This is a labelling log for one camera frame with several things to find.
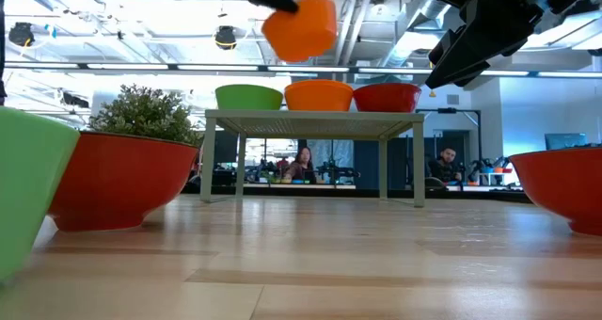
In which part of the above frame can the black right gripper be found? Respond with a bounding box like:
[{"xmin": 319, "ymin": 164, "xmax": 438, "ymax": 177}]
[{"xmin": 424, "ymin": 0, "xmax": 547, "ymax": 89}]

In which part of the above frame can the red bowl floral inside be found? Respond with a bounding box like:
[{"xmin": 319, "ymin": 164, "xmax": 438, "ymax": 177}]
[
  {"xmin": 352, "ymin": 82, "xmax": 423, "ymax": 114},
  {"xmin": 509, "ymin": 146, "xmax": 602, "ymax": 237},
  {"xmin": 48, "ymin": 131, "xmax": 201, "ymax": 232}
]

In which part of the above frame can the green mini bowl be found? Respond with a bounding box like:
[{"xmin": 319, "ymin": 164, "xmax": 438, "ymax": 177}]
[
  {"xmin": 214, "ymin": 84, "xmax": 285, "ymax": 112},
  {"xmin": 0, "ymin": 105, "xmax": 81, "ymax": 283}
]

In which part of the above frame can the white background mini shelf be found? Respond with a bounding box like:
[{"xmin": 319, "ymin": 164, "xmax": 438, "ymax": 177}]
[{"xmin": 478, "ymin": 169, "xmax": 515, "ymax": 188}]

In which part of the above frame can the black hanging ceiling device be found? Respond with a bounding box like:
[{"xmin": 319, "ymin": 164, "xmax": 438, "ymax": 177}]
[
  {"xmin": 8, "ymin": 22, "xmax": 36, "ymax": 49},
  {"xmin": 214, "ymin": 24, "xmax": 238, "ymax": 52}
]

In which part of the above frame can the person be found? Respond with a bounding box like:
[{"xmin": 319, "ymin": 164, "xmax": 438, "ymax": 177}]
[
  {"xmin": 426, "ymin": 146, "xmax": 466, "ymax": 185},
  {"xmin": 283, "ymin": 145, "xmax": 318, "ymax": 185}
]

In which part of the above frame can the pale green perforated metal shelf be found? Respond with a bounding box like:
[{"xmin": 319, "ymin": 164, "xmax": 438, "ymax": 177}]
[{"xmin": 199, "ymin": 108, "xmax": 427, "ymax": 209}]

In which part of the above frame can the computer monitor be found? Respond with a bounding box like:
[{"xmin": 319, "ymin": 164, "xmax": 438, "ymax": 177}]
[{"xmin": 544, "ymin": 132, "xmax": 589, "ymax": 152}]

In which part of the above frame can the green potted plant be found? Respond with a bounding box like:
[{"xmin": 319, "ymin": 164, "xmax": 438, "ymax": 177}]
[{"xmin": 88, "ymin": 83, "xmax": 204, "ymax": 148}]

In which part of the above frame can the black background frame stand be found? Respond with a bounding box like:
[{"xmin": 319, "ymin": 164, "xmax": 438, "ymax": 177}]
[{"xmin": 415, "ymin": 106, "xmax": 483, "ymax": 164}]

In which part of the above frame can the black ceiling light rail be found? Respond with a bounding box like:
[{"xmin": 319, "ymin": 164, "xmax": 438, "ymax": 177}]
[{"xmin": 0, "ymin": 61, "xmax": 602, "ymax": 79}]

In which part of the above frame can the black aluminium table frame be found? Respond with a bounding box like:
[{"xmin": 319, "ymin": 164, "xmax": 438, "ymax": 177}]
[{"xmin": 181, "ymin": 182, "xmax": 535, "ymax": 205}]

